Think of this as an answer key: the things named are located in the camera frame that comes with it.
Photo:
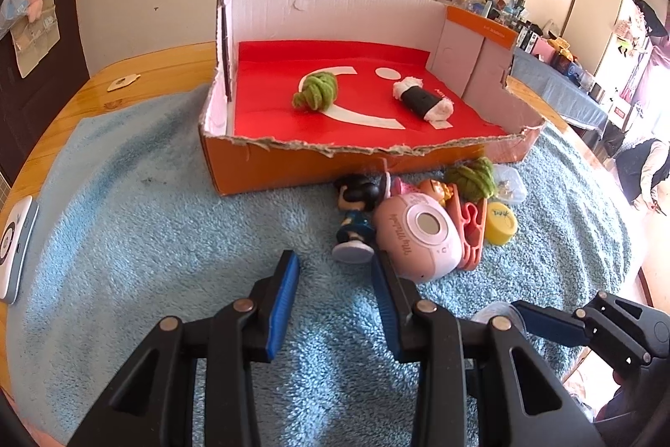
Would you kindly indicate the black-haired figurine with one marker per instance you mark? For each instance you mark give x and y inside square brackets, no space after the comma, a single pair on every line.
[356,216]

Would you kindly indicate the orange cardboard box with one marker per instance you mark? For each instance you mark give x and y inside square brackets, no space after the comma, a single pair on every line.
[261,169]

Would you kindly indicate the clutter of bottles and boxes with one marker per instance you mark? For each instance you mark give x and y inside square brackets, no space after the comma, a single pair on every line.
[528,30]

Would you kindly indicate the clear plastic bag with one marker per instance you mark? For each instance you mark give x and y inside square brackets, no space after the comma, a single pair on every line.
[13,10]

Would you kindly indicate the pink toy camera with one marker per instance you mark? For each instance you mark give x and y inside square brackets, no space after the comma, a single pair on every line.
[413,243]

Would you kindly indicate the yellow round cap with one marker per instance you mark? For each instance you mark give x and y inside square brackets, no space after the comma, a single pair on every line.
[500,223]

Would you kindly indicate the red paper sheet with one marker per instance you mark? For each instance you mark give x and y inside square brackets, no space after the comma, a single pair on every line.
[361,59]

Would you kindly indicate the green yarn ball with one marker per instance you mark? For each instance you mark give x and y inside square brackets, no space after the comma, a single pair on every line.
[471,179]
[315,90]

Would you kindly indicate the white refrigerator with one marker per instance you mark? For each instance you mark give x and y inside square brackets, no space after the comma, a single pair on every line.
[596,23]

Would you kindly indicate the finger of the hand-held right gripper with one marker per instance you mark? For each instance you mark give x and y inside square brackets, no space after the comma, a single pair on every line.
[633,316]
[549,321]

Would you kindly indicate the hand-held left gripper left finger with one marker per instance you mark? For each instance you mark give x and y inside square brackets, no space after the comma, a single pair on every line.
[282,300]

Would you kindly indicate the table with blue cloth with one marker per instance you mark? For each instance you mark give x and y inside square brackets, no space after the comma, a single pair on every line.
[555,93]

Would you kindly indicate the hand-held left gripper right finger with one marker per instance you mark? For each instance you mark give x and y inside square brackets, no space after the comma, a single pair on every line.
[384,305]

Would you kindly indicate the light blue fleece blanket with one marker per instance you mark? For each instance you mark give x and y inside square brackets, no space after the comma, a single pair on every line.
[157,216]

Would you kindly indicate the clear round plastic lid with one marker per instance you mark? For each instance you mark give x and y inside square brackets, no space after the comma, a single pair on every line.
[484,313]

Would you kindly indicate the beige hanging pouch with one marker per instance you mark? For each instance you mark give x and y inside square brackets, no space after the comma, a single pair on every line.
[36,46]

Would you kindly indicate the pink clothes peg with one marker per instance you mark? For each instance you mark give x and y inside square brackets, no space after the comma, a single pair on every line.
[471,237]

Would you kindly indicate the dark wooden door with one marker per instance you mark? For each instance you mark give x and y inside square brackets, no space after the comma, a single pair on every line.
[31,112]

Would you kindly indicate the small white adhesive tab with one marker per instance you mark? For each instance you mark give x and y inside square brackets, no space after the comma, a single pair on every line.
[123,83]

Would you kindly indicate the small clear plastic container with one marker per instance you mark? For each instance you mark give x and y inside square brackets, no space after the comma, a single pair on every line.
[512,182]

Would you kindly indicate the white blue handheld device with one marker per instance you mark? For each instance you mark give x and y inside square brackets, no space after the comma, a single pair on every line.
[15,248]

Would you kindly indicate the black white sushi roll toy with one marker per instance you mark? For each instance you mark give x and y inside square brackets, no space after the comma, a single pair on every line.
[421,99]

